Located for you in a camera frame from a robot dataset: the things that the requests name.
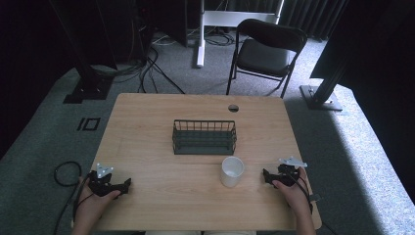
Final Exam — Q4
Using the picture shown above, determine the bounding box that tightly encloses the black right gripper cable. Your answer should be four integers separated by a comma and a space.
288, 171, 323, 215

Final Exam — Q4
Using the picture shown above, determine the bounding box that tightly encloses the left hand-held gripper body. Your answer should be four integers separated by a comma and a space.
87, 163, 115, 198

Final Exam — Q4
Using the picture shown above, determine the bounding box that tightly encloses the black wire basket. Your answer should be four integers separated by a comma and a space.
171, 118, 238, 157

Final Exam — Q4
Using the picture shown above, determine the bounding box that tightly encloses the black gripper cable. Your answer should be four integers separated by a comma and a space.
53, 161, 91, 235
288, 171, 323, 215

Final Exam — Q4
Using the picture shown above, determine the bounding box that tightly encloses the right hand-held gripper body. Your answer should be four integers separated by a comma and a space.
273, 156, 308, 188

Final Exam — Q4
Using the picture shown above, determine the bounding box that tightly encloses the person's left hand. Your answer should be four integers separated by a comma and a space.
75, 175, 122, 226

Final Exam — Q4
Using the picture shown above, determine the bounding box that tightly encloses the black metal stand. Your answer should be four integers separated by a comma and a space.
48, 0, 115, 105
299, 62, 347, 113

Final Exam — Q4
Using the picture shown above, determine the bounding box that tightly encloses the bundle of floor cables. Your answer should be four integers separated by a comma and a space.
91, 19, 236, 96

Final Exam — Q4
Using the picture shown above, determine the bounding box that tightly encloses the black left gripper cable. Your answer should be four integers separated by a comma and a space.
53, 161, 91, 235

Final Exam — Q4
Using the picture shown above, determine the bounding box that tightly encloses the dark curtain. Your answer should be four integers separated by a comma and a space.
228, 0, 350, 42

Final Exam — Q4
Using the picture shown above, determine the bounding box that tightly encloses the person's right hand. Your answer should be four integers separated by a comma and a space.
271, 166, 311, 217

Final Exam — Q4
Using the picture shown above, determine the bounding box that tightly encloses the white cup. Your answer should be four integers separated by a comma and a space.
219, 156, 246, 189

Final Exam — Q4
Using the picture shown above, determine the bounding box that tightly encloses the black folding chair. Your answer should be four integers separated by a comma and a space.
225, 18, 308, 100

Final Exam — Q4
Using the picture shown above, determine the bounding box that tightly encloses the white desk frame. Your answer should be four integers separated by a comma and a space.
195, 0, 286, 70

